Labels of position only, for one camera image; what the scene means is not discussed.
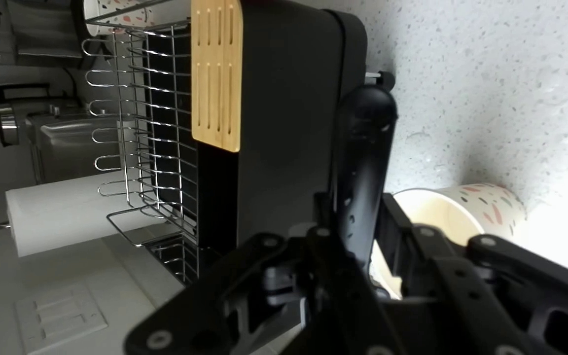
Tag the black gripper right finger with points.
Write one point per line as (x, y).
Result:
(487, 297)

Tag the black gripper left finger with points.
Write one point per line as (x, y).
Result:
(246, 301)

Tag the black spoon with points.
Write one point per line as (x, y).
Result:
(361, 147)

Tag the white paper cup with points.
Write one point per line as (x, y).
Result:
(459, 212)

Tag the black knife block holder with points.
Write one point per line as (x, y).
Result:
(266, 78)

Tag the white paper towel roll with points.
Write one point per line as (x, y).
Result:
(59, 214)

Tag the metal dish drying rack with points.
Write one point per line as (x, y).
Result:
(142, 74)

